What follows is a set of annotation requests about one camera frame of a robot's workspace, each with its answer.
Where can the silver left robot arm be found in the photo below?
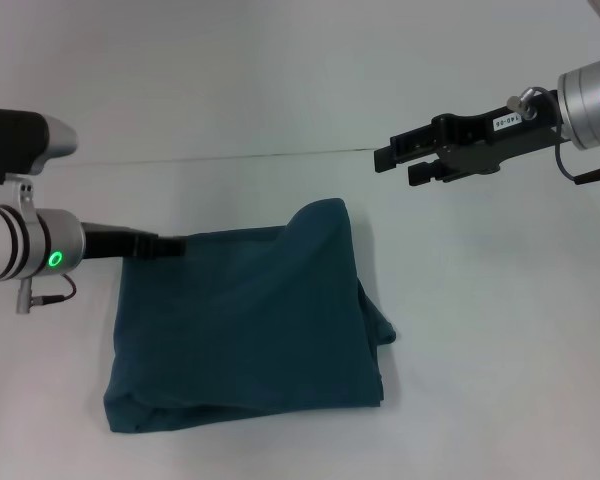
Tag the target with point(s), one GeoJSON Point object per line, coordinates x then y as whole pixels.
{"type": "Point", "coordinates": [25, 200]}

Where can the teal FREE print t-shirt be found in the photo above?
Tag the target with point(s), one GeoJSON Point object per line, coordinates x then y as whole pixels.
{"type": "Point", "coordinates": [245, 325]}

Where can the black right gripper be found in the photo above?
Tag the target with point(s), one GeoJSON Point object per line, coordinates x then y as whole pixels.
{"type": "Point", "coordinates": [500, 142]}

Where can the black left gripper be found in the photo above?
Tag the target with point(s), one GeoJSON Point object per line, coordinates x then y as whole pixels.
{"type": "Point", "coordinates": [110, 242]}

